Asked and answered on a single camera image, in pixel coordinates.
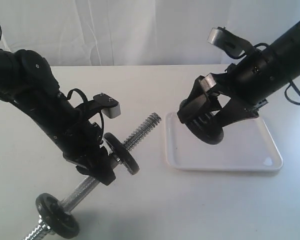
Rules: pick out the black weight plate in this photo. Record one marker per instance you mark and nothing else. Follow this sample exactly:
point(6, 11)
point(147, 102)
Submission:
point(206, 129)
point(63, 223)

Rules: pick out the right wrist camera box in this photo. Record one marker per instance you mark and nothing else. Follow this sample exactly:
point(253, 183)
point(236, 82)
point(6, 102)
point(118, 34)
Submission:
point(233, 45)

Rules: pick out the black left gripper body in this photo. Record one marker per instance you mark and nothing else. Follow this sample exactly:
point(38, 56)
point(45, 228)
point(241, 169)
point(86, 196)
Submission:
point(78, 134)

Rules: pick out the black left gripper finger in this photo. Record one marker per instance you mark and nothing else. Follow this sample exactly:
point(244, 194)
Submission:
point(102, 172)

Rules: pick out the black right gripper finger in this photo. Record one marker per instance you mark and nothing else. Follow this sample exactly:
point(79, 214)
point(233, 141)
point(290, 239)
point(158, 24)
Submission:
point(198, 102)
point(235, 111)

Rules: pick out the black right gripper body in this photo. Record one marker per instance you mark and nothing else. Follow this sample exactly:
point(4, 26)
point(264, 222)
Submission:
point(243, 83)

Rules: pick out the white backdrop curtain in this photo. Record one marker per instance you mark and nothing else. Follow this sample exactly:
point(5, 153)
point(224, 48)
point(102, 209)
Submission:
point(138, 32)

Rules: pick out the white rectangular plastic tray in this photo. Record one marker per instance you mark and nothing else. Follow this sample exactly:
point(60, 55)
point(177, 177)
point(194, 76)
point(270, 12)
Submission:
point(247, 146)

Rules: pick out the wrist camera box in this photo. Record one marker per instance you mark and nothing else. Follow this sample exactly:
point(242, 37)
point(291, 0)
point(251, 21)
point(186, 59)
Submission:
point(109, 106)
point(233, 45)

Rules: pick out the black washer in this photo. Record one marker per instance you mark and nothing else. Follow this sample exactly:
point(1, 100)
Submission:
point(122, 153)

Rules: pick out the chrome threaded dumbbell bar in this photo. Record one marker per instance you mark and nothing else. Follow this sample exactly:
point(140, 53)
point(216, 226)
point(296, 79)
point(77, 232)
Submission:
point(89, 183)

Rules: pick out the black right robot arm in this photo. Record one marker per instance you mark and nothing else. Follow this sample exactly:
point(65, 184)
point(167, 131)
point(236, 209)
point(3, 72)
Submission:
point(283, 62)

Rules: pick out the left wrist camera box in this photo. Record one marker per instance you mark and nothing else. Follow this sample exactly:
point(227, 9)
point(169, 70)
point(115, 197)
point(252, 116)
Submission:
point(109, 106)

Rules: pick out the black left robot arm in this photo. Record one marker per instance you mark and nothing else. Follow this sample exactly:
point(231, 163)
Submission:
point(27, 82)

